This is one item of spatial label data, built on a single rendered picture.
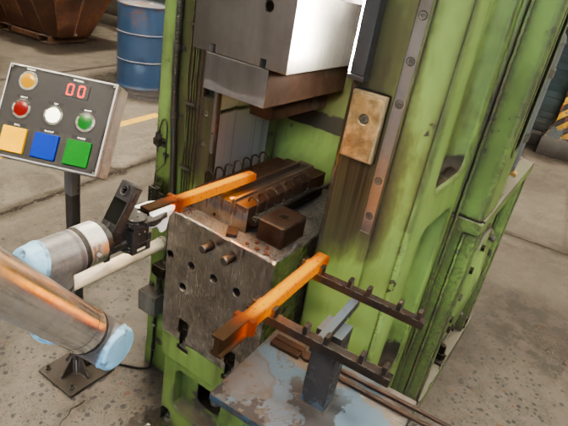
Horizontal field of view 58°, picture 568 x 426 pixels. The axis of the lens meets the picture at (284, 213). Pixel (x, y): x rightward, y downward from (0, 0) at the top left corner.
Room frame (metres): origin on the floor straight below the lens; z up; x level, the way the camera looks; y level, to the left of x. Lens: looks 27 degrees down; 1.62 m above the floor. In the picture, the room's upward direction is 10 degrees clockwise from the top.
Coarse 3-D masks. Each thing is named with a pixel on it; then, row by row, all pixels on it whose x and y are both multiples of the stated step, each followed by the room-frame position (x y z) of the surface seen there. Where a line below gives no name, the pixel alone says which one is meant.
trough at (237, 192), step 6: (288, 168) 1.56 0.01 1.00; (294, 168) 1.60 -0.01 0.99; (300, 168) 1.61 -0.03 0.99; (270, 174) 1.48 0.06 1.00; (276, 174) 1.51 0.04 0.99; (282, 174) 1.53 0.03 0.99; (258, 180) 1.42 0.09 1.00; (264, 180) 1.45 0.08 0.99; (270, 180) 1.46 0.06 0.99; (246, 186) 1.37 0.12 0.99; (252, 186) 1.39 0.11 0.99; (258, 186) 1.40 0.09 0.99; (228, 192) 1.30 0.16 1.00; (234, 192) 1.32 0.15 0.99; (240, 192) 1.34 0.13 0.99; (246, 192) 1.35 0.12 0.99; (228, 198) 1.29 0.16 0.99
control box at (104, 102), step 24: (24, 72) 1.47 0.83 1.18; (48, 72) 1.47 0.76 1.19; (24, 96) 1.44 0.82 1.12; (48, 96) 1.44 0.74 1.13; (72, 96) 1.44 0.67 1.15; (96, 96) 1.44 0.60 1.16; (120, 96) 1.47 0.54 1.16; (0, 120) 1.40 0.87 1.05; (24, 120) 1.40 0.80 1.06; (72, 120) 1.40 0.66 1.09; (96, 120) 1.40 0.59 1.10; (120, 120) 1.47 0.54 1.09; (96, 144) 1.37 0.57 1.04; (72, 168) 1.33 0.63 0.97; (96, 168) 1.33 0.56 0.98
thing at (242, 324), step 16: (320, 256) 1.05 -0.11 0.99; (304, 272) 0.97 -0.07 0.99; (288, 288) 0.90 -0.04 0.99; (256, 304) 0.82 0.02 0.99; (272, 304) 0.83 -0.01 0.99; (240, 320) 0.75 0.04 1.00; (256, 320) 0.77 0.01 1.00; (224, 336) 0.70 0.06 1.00; (240, 336) 0.75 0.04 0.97; (224, 352) 0.70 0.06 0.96
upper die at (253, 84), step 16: (208, 64) 1.33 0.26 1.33; (224, 64) 1.30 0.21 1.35; (240, 64) 1.28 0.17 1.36; (208, 80) 1.32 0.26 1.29; (224, 80) 1.30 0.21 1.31; (240, 80) 1.27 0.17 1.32; (256, 80) 1.25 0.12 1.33; (272, 80) 1.25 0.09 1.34; (288, 80) 1.31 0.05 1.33; (304, 80) 1.38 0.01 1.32; (320, 80) 1.46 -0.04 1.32; (336, 80) 1.55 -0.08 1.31; (240, 96) 1.27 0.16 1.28; (256, 96) 1.25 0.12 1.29; (272, 96) 1.26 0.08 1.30; (288, 96) 1.33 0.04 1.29; (304, 96) 1.40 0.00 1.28
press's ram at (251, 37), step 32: (224, 0) 1.31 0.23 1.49; (256, 0) 1.26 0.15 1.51; (288, 0) 1.22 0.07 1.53; (320, 0) 1.29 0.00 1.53; (352, 0) 1.36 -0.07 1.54; (224, 32) 1.31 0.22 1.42; (256, 32) 1.26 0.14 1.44; (288, 32) 1.21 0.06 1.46; (320, 32) 1.32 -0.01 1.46; (352, 32) 1.47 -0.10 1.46; (256, 64) 1.25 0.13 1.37; (288, 64) 1.21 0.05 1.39; (320, 64) 1.34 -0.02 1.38
